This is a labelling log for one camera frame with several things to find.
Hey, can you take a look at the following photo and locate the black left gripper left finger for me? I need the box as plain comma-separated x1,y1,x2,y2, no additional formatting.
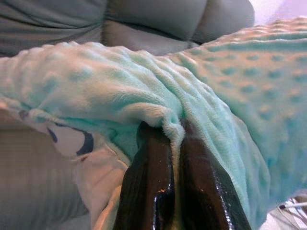
112,121,175,230

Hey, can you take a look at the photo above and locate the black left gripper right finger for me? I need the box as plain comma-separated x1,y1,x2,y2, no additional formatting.
178,118,252,230

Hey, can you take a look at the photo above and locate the mint green fluffy pillow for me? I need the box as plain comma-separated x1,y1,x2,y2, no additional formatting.
0,15,307,230

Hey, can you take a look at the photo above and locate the dark green leather sofa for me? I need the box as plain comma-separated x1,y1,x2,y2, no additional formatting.
0,0,256,230

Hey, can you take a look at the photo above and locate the white cable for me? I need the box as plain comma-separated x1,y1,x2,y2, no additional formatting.
278,196,307,230

